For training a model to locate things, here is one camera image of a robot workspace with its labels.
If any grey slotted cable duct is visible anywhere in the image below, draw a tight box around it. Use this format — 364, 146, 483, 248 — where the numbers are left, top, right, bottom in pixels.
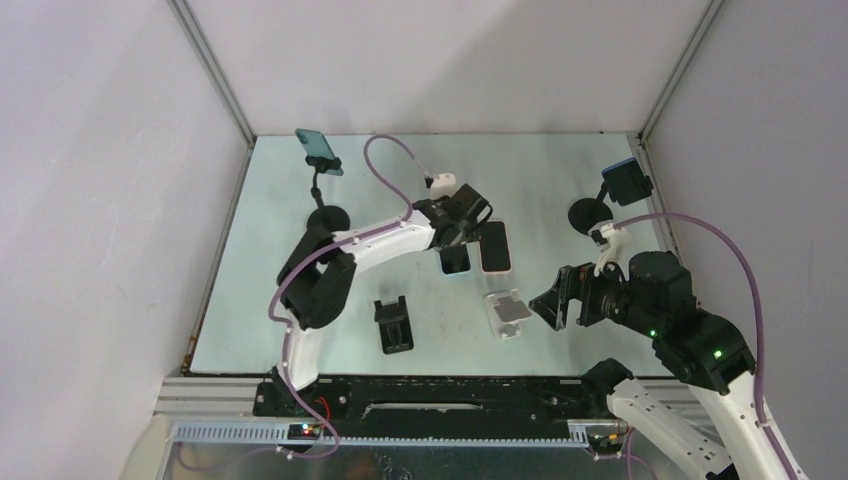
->
170, 421, 589, 448

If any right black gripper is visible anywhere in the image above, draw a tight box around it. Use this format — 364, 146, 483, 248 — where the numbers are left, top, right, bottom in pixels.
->
527, 250, 659, 336

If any teal phone on stand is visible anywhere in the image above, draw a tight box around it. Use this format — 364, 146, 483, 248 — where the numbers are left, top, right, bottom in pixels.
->
295, 128, 343, 176

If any light blue phone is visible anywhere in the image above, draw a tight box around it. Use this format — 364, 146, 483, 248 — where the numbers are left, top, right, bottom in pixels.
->
439, 245, 471, 276

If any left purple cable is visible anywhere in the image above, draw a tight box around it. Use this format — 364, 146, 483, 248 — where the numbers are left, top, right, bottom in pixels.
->
266, 134, 432, 439

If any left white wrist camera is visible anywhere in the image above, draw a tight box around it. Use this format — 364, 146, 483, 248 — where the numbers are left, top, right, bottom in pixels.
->
427, 172, 459, 200

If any controller board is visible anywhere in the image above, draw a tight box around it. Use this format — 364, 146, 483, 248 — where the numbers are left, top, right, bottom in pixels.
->
286, 424, 323, 441
589, 434, 626, 457

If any black gooseneck phone stand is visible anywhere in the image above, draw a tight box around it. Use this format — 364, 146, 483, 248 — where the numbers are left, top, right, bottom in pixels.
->
305, 155, 351, 232

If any white flat phone stand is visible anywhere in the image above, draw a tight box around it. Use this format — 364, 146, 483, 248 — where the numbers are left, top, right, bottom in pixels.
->
483, 289, 533, 340

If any right controller board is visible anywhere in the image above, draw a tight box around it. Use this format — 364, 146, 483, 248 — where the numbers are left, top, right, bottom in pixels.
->
589, 434, 626, 457

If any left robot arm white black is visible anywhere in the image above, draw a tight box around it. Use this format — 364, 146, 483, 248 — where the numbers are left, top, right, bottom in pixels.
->
268, 184, 493, 417

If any left controller board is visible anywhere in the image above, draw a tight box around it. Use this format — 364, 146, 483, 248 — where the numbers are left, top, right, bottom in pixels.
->
286, 424, 323, 441

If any pink phone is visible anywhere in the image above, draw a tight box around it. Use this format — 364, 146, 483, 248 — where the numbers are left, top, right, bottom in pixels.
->
479, 220, 512, 274

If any black folding phone stand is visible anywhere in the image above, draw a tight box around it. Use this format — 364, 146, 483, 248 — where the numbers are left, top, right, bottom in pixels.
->
374, 295, 414, 355

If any black round-base phone stand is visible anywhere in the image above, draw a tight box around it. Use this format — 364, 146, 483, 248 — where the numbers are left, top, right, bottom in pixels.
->
567, 183, 614, 236

